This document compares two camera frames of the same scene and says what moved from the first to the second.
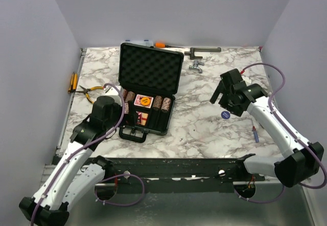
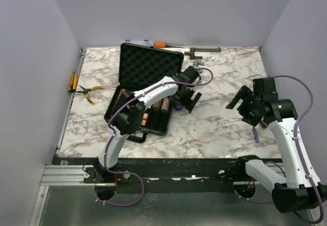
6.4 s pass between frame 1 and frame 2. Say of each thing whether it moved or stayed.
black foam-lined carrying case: stayed
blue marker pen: stayed
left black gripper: moved
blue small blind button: moved
